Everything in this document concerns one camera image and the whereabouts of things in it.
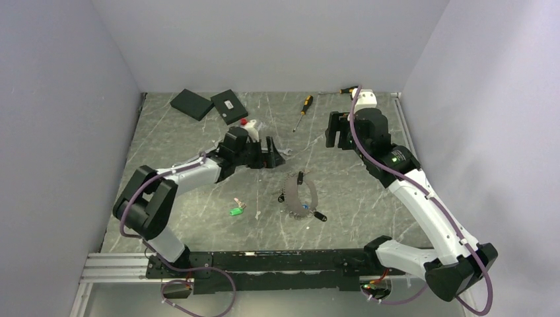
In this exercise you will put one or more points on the orange black screwdriver at wall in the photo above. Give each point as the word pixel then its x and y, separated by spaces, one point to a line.
pixel 347 90

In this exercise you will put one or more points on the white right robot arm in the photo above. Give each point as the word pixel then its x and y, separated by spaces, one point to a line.
pixel 456 260

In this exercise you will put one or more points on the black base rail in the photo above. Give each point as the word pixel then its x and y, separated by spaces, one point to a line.
pixel 341 269

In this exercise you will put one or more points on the key with green tag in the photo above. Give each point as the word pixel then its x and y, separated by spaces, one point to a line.
pixel 239 209

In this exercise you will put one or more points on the black flat box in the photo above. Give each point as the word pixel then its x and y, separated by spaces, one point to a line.
pixel 192 104

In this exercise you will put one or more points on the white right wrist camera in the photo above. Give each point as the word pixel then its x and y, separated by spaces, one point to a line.
pixel 366 98

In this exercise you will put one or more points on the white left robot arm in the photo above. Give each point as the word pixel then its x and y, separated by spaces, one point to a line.
pixel 145 204

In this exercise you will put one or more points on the black box with label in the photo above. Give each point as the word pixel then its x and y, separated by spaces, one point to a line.
pixel 229 106

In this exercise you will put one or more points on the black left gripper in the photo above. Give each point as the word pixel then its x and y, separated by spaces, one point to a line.
pixel 268 160

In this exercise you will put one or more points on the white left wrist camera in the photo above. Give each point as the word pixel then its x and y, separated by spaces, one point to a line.
pixel 252 127

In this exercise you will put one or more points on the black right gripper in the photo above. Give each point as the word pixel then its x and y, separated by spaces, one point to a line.
pixel 338 121

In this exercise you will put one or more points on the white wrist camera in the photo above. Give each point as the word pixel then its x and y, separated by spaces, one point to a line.
pixel 252 127
pixel 366 98

